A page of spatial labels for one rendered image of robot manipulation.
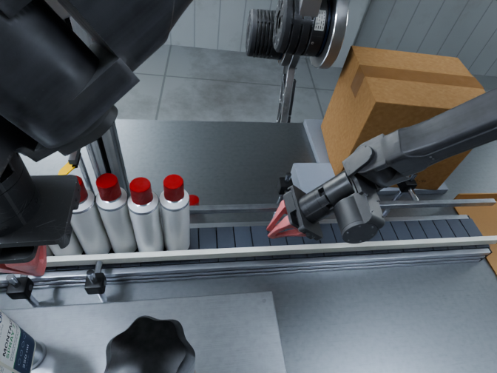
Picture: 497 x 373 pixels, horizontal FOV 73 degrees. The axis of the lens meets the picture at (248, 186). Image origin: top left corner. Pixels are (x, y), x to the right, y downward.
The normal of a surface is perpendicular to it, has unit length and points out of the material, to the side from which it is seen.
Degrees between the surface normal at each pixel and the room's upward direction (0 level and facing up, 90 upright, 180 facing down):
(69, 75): 61
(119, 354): 18
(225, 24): 90
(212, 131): 0
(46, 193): 1
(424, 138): 55
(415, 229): 0
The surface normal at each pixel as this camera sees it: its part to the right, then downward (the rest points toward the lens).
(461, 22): 0.04, 0.77
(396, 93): 0.13, -0.64
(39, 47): 0.79, 0.11
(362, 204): -0.80, -0.36
